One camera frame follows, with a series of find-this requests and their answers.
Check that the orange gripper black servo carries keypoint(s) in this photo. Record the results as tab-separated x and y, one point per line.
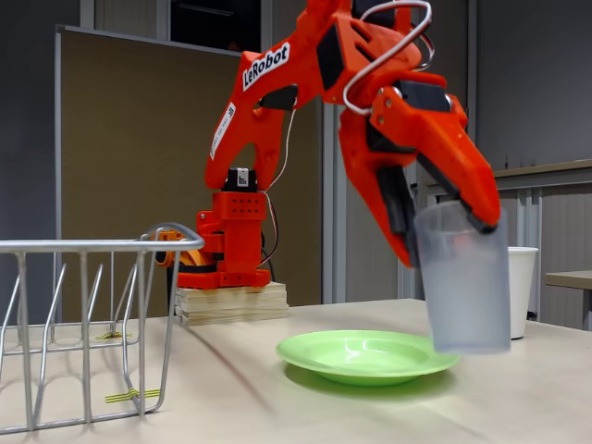
370	139

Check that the clear grey plastic cup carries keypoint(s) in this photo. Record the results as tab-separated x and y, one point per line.
462	300

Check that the green plastic plate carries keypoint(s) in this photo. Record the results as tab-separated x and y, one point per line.
351	356

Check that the orange LeRobot robot arm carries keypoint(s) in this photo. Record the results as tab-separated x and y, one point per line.
259	106

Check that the grey sideboard cabinet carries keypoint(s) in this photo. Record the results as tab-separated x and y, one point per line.
555	222

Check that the white paper cup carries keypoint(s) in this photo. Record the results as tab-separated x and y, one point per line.
522	291

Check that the grey side table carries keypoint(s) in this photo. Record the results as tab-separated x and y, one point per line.
569	279

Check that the stacked wooden base block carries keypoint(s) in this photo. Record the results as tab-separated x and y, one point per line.
231	305

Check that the dark window pane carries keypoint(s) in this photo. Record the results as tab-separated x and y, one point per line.
213	28

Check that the light orange clamp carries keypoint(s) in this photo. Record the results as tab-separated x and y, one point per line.
172	235

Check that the brown partition board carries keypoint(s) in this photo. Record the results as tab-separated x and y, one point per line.
129	139

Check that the short yellow black tape marker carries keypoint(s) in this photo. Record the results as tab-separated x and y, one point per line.
111	336

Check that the long yellow black tape marker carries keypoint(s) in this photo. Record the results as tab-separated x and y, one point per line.
118	398

